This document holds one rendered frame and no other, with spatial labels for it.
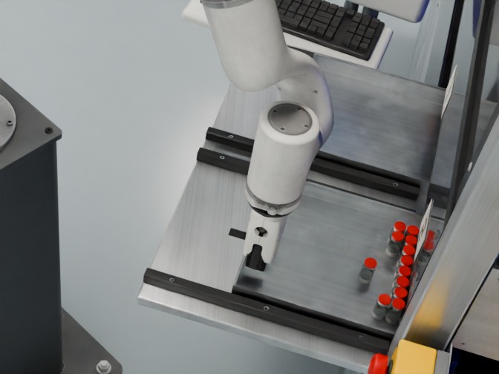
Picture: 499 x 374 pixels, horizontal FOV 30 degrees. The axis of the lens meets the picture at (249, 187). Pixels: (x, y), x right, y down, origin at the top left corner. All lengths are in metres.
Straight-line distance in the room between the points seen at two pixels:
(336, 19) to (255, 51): 0.96
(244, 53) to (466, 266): 0.39
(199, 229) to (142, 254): 1.07
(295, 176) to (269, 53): 0.20
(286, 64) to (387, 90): 0.70
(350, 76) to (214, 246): 0.52
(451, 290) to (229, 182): 0.54
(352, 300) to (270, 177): 0.33
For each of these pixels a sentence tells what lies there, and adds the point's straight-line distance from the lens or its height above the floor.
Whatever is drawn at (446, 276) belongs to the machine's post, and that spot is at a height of 1.16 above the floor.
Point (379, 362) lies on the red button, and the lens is 1.32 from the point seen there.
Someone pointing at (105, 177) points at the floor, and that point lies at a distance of 2.81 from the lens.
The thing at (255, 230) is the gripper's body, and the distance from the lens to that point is 1.38.
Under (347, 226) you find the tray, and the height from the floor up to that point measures 0.88.
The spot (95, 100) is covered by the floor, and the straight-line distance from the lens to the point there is 3.03.
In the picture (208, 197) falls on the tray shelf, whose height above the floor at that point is 0.88.
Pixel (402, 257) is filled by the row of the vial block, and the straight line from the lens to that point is 1.55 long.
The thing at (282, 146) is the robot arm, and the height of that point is 1.23.
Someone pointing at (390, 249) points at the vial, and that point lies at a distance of 1.59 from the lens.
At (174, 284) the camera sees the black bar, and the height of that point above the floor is 0.90.
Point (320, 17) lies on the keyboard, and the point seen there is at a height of 0.83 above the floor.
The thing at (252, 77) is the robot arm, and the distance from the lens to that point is 1.19.
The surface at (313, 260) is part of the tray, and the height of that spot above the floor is 0.88.
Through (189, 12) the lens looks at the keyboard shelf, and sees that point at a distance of 2.10.
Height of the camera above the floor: 2.11
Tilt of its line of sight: 48 degrees down
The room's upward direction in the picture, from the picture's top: 12 degrees clockwise
